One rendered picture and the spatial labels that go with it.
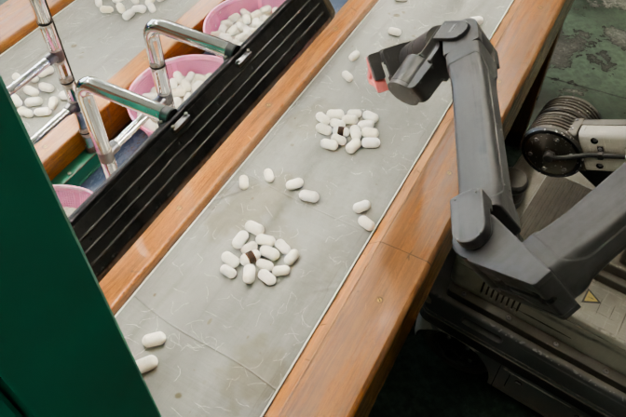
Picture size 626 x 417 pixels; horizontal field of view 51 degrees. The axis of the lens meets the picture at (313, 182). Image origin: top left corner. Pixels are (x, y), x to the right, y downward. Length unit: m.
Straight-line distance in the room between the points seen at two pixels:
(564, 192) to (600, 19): 1.60
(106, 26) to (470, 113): 1.06
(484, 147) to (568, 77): 2.00
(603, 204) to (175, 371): 0.67
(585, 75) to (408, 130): 1.57
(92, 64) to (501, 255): 1.13
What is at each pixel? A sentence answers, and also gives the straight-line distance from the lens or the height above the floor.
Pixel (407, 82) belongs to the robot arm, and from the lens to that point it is 1.02.
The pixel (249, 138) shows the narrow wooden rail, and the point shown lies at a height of 0.76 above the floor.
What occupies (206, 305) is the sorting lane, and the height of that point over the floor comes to 0.74.
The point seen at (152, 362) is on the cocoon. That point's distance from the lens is 1.06.
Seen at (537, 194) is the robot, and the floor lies 0.47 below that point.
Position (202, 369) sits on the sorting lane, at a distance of 1.06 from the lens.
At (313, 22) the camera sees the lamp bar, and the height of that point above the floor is 1.07.
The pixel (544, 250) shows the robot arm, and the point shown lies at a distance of 0.68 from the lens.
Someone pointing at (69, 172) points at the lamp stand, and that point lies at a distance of 1.39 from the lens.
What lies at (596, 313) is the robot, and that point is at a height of 0.47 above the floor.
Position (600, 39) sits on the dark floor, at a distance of 3.06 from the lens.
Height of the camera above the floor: 1.69
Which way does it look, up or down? 49 degrees down
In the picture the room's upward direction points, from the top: straight up
